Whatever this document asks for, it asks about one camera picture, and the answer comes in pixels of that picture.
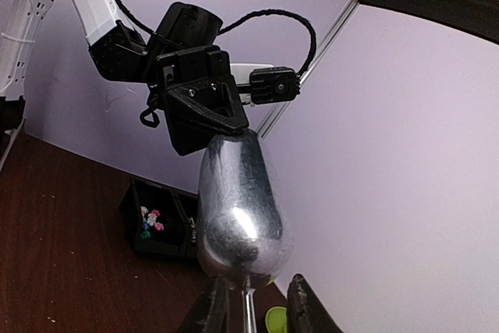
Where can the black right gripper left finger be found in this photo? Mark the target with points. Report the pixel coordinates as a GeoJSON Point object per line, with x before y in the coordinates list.
{"type": "Point", "coordinates": [209, 314]}

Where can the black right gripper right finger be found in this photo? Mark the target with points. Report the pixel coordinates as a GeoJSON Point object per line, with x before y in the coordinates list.
{"type": "Point", "coordinates": [305, 312]}

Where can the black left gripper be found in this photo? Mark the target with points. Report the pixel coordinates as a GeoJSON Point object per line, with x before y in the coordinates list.
{"type": "Point", "coordinates": [199, 97]}

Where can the green bowl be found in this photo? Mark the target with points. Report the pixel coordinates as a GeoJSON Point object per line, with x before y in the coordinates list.
{"type": "Point", "coordinates": [276, 320]}

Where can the silver metal scoop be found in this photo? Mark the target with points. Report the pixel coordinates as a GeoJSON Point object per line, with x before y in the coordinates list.
{"type": "Point", "coordinates": [242, 235]}

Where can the black three-compartment candy tray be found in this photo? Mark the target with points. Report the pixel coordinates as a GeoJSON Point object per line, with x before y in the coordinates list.
{"type": "Point", "coordinates": [159, 221]}

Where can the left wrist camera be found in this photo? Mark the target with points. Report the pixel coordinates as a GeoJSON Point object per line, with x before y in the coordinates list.
{"type": "Point", "coordinates": [261, 84]}

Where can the left aluminium frame post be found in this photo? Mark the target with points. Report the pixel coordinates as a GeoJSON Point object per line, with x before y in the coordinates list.
{"type": "Point", "coordinates": [275, 114]}

